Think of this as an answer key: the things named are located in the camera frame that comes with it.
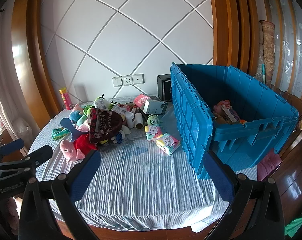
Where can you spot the green frog plush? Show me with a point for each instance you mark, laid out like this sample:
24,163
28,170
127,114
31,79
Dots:
87,110

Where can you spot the purple box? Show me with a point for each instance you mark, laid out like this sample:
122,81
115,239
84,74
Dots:
231,115

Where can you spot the black box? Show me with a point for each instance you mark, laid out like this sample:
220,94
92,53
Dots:
163,87

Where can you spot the white box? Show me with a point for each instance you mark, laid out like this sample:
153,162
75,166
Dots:
153,107

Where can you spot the pink yellow can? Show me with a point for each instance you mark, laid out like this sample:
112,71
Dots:
66,100

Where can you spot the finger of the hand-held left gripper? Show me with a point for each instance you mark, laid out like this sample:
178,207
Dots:
13,146
40,155

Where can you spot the pastel sanitary pad packet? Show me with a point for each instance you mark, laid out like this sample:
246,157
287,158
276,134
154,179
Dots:
168,143
152,132

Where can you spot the blue body pig plush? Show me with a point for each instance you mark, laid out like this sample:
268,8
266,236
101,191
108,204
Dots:
74,116

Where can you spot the blue plastic storage crate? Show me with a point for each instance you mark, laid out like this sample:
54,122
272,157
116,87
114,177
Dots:
191,120

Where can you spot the red dress pig plush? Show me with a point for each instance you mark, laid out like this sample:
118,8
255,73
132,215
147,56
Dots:
83,142

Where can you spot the teal plastic stick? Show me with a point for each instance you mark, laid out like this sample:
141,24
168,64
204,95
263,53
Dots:
263,73

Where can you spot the small blue toy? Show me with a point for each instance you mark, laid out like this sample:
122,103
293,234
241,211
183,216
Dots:
118,137

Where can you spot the small green monster toy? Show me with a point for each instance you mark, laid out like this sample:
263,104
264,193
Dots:
154,120

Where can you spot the wooden chair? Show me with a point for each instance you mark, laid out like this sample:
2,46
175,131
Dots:
301,135

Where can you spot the pink seat cushion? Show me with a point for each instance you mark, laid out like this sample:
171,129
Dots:
268,163

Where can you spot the white PVC pipe fitting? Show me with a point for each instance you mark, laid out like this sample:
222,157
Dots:
130,120

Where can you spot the blue plastic paddle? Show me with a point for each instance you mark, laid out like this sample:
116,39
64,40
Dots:
67,123

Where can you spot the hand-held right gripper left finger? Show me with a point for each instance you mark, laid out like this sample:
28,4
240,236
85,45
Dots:
87,172

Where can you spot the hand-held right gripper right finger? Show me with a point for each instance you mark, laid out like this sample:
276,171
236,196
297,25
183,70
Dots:
218,180

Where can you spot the brown printed cloth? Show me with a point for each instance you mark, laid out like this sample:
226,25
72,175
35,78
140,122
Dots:
103,127

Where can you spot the pink plush toy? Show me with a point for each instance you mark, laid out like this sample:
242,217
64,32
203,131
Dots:
222,105

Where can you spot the green packet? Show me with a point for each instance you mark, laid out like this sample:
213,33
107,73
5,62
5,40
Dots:
59,133

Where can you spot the pink tissue packet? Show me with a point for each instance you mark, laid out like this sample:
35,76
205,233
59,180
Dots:
141,100

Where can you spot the white wipes packet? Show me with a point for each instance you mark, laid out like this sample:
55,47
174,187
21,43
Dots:
120,108

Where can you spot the patterned glass door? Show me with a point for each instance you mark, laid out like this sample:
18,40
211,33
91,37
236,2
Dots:
291,42

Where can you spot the small orange yellow toy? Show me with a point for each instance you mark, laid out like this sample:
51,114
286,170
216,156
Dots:
242,121

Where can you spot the rolled patterned carpet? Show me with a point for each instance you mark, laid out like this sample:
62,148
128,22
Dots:
268,47

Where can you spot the green cloth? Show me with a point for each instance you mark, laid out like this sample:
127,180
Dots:
296,227

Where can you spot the white wall socket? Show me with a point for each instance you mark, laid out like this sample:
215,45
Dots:
127,80

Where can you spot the beige plush toy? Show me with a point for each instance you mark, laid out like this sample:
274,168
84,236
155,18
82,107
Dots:
218,118

